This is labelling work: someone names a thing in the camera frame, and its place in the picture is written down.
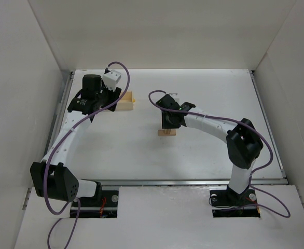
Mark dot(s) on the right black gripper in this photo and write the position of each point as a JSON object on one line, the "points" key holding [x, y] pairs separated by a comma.
{"points": [[166, 120]]}

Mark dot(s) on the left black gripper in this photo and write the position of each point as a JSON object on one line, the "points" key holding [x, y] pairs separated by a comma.
{"points": [[114, 98]]}

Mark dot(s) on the long light wood block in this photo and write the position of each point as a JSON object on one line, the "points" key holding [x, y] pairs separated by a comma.
{"points": [[166, 132]]}

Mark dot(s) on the cream plastic drawer box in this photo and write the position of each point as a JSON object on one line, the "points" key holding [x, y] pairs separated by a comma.
{"points": [[127, 102]]}

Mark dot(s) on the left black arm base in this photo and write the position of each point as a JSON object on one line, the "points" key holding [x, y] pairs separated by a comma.
{"points": [[104, 207]]}

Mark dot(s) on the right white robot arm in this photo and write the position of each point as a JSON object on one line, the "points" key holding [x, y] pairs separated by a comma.
{"points": [[243, 144]]}

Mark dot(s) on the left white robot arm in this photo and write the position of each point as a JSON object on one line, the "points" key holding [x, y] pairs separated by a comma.
{"points": [[62, 184]]}

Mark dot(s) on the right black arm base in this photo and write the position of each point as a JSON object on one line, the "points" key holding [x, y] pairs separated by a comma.
{"points": [[228, 205]]}

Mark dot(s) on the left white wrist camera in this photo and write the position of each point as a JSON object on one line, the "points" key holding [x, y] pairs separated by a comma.
{"points": [[111, 78]]}

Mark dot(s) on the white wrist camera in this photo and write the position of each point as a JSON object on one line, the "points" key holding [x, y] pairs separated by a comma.
{"points": [[111, 78], [175, 96]]}

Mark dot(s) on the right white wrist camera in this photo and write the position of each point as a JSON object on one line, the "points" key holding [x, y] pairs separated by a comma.
{"points": [[175, 96]]}

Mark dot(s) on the left metal table rail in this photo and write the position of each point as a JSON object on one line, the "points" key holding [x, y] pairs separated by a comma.
{"points": [[58, 110]]}

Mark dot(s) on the front metal table rail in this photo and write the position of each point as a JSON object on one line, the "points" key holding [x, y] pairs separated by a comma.
{"points": [[197, 182]]}

